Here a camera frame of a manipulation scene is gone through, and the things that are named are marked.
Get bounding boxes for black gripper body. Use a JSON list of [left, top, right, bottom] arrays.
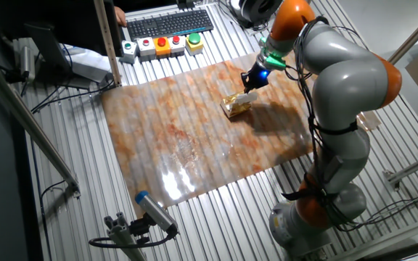
[[240, 61, 271, 90]]

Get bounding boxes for white paper napkin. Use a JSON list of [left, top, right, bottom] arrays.
[[234, 91, 258, 107]]

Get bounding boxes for person's hand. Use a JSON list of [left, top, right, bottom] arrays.
[[114, 6, 128, 28]]

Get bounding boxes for green button yellow box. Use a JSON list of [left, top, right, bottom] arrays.
[[185, 32, 205, 57]]

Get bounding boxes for red button orange box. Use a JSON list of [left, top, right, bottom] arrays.
[[153, 36, 173, 59]]

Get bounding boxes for marble pattern table mat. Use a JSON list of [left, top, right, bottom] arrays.
[[101, 50, 382, 218]]

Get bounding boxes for black computer keyboard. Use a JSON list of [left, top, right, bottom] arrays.
[[126, 9, 215, 42]]

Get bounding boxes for small red button white box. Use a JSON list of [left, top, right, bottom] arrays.
[[136, 37, 157, 62]]

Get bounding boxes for small green button grey box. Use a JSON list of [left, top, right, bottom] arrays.
[[120, 40, 139, 65]]

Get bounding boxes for white paper sheet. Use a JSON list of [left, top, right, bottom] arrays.
[[60, 43, 112, 73]]

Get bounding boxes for black monitor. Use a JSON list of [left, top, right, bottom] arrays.
[[0, 0, 123, 90]]

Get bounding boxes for short aluminium profile stand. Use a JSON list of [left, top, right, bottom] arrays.
[[103, 212, 148, 261]]

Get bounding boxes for long diagonal aluminium beam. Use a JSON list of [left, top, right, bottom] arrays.
[[0, 50, 82, 199]]

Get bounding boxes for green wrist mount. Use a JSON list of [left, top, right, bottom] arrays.
[[259, 36, 287, 71]]

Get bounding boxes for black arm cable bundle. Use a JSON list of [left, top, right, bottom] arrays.
[[284, 15, 348, 233]]

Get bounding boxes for black strap on arm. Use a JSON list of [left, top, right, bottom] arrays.
[[312, 120, 358, 136]]

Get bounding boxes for slanted aluminium frame post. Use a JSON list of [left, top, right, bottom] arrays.
[[93, 0, 123, 88]]

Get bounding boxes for silver camera blue cap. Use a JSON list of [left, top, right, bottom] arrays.
[[134, 190, 180, 235]]

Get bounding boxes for long aluminium frame bar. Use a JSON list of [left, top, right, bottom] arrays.
[[388, 2, 418, 66]]

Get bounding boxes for black monitor cable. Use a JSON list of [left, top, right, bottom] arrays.
[[30, 78, 116, 114]]

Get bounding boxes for short aluminium frame bar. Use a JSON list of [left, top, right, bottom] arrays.
[[382, 148, 418, 192]]

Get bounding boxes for black floor cables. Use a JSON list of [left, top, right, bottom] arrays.
[[339, 188, 418, 233]]

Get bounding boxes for black camera cable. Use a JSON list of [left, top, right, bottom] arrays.
[[88, 224, 178, 250]]

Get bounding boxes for small silver camera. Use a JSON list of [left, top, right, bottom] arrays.
[[19, 44, 37, 83]]

